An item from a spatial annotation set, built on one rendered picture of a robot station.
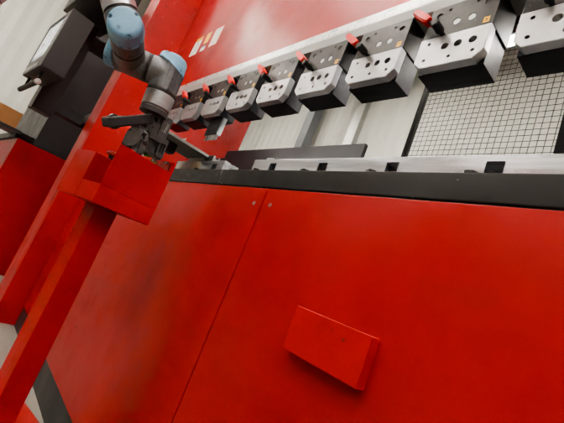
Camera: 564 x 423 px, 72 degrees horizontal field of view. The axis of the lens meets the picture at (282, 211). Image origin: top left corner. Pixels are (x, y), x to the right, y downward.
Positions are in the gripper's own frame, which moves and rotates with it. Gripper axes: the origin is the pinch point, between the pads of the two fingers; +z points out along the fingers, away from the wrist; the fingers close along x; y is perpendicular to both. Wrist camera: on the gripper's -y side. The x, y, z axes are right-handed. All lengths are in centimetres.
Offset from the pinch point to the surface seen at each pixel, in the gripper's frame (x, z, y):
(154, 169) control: -5.0, -4.9, 5.1
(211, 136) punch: 30, -32, 46
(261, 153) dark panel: 58, -48, 106
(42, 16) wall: 705, -264, 146
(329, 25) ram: -21, -66, 33
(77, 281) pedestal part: 2.1, 27.4, 1.1
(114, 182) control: -5.0, 1.7, -3.4
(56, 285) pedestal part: 2.1, 29.1, -3.3
